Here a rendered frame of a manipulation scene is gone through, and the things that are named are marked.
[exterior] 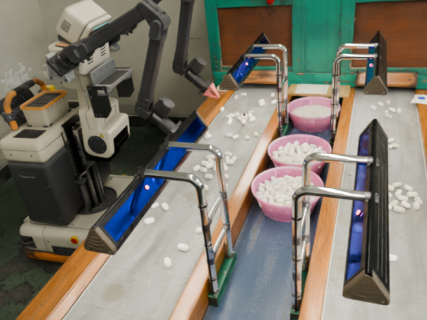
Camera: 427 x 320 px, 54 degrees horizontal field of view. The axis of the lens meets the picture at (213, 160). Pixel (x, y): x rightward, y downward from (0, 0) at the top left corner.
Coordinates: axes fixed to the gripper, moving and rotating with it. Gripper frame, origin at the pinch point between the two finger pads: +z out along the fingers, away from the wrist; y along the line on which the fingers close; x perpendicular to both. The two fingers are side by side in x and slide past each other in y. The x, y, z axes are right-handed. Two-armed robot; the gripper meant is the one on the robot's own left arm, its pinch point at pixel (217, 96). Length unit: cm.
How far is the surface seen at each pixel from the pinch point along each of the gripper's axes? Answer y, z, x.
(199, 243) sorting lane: -94, 25, -8
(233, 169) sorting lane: -49, 24, -6
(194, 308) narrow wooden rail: -121, 30, -15
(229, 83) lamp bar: -35.4, 0.1, -28.9
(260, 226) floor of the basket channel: -74, 41, -13
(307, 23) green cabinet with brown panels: 44, 13, -44
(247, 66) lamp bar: -15.6, 2.0, -30.4
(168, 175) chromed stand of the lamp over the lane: -110, 2, -38
